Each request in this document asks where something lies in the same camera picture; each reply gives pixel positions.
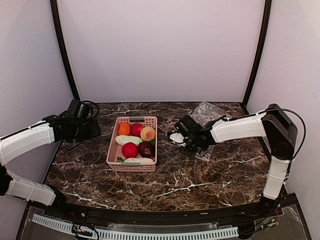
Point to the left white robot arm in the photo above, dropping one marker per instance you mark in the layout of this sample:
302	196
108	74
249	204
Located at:
18	143

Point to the yellow peach fruit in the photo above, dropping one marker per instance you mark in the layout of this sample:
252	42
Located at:
148	134

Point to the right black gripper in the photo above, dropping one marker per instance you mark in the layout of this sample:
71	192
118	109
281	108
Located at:
191	153

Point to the black front rail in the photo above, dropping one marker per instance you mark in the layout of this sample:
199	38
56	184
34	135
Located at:
94	216

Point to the right black frame post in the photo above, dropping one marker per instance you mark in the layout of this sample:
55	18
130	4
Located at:
258	53

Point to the white slotted cable duct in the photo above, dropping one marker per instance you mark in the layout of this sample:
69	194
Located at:
117	231

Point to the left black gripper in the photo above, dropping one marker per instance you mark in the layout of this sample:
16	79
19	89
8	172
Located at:
95	131

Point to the pale green radish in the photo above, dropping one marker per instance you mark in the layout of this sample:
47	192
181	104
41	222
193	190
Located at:
124	139

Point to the pink perforated plastic basket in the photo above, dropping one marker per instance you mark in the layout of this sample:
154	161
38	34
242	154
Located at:
115	150

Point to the left black frame post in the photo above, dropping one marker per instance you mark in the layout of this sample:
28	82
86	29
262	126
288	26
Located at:
62	48

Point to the orange fruit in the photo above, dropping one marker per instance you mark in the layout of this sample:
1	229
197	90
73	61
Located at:
124	129

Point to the white wrinkled radish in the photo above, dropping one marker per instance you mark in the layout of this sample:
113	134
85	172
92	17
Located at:
141	160

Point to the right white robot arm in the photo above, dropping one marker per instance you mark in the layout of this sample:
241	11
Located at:
272	125

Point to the red pomegranate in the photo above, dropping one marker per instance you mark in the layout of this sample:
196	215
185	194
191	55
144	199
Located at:
135	129

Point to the dark red apple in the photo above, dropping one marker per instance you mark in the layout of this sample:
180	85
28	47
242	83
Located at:
146	149

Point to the clear zip top bag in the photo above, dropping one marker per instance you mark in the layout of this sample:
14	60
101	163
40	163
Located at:
203	114

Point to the black frame post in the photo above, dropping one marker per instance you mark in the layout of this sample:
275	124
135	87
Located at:
258	53
62	48

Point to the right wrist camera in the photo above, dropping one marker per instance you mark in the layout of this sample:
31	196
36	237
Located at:
176	137

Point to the red tomato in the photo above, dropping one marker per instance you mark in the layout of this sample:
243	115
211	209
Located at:
130	150

